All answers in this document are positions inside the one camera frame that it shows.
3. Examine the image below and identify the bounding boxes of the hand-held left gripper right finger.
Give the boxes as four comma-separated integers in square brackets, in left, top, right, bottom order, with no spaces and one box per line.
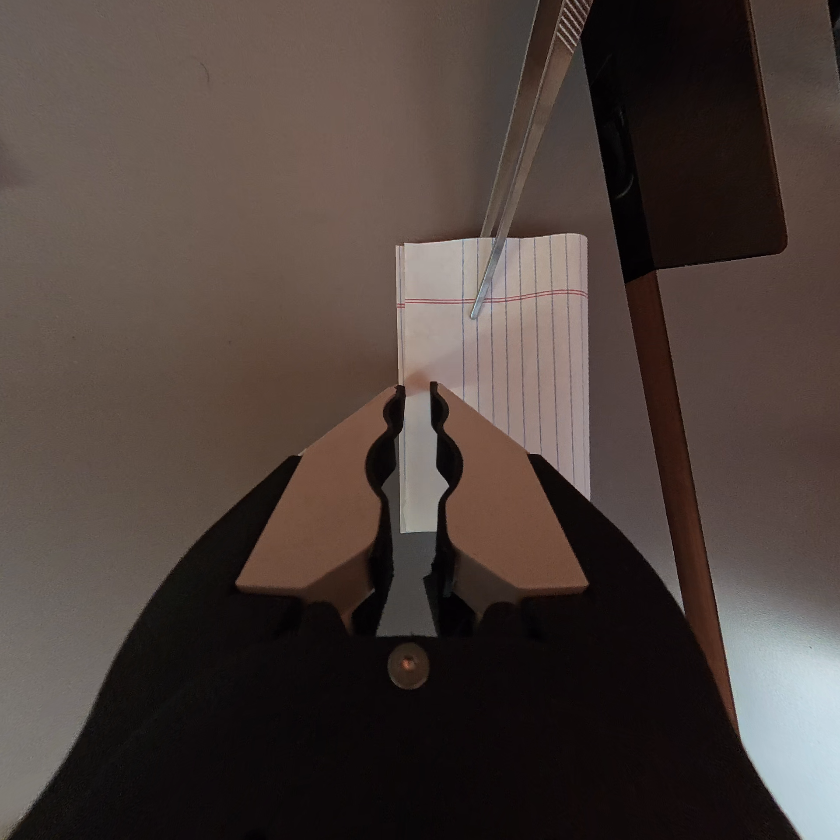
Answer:
[428,381,589,623]

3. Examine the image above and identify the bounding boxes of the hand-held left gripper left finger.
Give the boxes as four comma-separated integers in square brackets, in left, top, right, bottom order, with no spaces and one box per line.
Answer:
[235,386,406,636]

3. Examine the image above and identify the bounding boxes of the metal tweezers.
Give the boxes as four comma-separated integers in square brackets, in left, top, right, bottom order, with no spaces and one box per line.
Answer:
[469,0,595,321]

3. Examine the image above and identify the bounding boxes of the lined paper sheet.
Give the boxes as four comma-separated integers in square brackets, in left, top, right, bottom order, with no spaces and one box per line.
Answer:
[395,233,592,534]

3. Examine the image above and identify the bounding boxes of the grey desk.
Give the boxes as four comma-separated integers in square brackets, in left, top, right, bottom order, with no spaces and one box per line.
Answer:
[0,0,739,840]
[656,0,840,840]

